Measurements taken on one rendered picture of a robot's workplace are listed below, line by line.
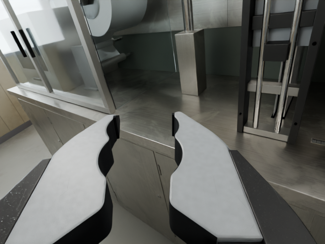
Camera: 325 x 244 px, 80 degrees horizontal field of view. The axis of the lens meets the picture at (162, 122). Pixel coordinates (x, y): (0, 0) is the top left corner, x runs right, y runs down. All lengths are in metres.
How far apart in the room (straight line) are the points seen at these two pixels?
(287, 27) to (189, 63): 0.44
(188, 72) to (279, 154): 0.50
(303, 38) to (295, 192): 0.34
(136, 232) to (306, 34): 1.40
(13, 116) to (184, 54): 3.01
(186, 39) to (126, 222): 1.27
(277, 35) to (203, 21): 0.59
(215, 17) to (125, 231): 1.42
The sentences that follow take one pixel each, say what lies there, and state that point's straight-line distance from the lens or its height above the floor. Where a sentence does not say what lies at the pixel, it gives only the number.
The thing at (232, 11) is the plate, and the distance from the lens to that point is 1.05.
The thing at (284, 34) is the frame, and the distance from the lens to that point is 0.58.
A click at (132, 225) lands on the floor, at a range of 1.57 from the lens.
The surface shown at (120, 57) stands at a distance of 0.94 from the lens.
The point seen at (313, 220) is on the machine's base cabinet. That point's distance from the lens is 0.64.
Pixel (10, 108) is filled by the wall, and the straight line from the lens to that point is 3.53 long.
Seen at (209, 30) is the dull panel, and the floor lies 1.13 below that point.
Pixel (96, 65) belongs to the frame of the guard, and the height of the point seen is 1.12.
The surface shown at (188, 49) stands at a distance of 0.87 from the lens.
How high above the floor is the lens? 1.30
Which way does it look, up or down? 31 degrees down
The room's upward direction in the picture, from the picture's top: 11 degrees counter-clockwise
